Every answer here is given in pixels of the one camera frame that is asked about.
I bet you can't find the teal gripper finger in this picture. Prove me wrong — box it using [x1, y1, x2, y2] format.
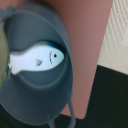
[0, 28, 9, 87]

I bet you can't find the brown toy stove board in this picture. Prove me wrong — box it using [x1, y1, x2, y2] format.
[16, 0, 114, 120]

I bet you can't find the grey toy pot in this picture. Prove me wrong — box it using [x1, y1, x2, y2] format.
[0, 2, 73, 128]

